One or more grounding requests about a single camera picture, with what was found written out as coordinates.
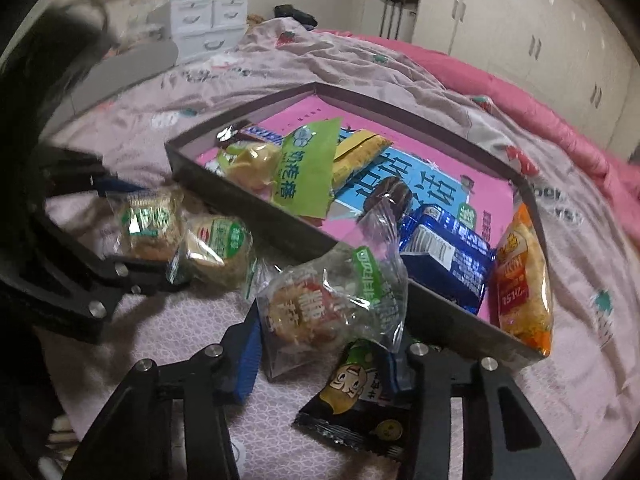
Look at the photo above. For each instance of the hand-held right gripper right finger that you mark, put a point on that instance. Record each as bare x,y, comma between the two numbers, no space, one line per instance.
397,372

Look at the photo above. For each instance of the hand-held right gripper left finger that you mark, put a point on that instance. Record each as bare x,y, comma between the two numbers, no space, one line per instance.
247,365

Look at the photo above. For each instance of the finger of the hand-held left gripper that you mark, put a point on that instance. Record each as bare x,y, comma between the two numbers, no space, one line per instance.
100,180
100,290

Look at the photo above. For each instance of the square green-label pastry packet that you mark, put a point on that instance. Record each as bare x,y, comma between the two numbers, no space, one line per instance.
145,225

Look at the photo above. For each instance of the dark shallow cardboard tray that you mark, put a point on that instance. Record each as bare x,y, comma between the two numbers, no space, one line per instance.
450,325

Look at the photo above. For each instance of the clear red-label pastry packet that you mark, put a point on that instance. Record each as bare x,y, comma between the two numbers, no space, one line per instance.
320,305

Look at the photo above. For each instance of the brown chocolate bar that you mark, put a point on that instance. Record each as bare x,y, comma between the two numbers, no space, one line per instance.
262,134

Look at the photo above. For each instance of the green snack packet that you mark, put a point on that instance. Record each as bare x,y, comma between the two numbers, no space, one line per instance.
305,175

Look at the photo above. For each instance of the yellow snack packet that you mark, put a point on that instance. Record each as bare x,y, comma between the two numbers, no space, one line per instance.
357,155

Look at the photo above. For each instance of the black cartoon-face snack packet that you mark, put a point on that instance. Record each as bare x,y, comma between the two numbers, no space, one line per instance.
355,400

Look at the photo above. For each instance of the pink lattice-pattern sheet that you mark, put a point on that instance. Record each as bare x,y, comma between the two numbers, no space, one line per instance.
190,330

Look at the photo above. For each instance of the grey flat board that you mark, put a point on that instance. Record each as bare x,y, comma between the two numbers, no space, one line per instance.
125,75

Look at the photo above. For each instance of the round green-label pastry packet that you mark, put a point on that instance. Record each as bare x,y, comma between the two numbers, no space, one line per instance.
220,247

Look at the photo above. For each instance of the blue snack packet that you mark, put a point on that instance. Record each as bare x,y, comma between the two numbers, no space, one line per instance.
450,255

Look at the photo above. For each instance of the yellow cake clear packet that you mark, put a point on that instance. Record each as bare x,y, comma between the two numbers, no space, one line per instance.
252,162

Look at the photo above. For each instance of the orange snack packet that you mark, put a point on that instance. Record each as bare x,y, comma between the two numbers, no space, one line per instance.
522,280

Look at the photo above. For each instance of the chocolate pastry clear packet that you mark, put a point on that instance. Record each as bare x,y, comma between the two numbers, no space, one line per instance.
392,195

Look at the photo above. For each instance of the white drawer cabinet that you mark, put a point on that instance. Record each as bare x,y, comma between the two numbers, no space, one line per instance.
210,25

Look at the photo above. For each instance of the dark clothes pile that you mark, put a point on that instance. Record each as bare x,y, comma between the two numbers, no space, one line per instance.
295,15

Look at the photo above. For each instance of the strawberry bear printed blanket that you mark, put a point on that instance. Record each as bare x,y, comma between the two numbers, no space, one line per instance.
350,60

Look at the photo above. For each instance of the pink duvet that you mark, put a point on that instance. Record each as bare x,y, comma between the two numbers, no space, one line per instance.
550,125

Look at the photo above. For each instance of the white wardrobe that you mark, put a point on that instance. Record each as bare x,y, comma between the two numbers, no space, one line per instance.
525,25

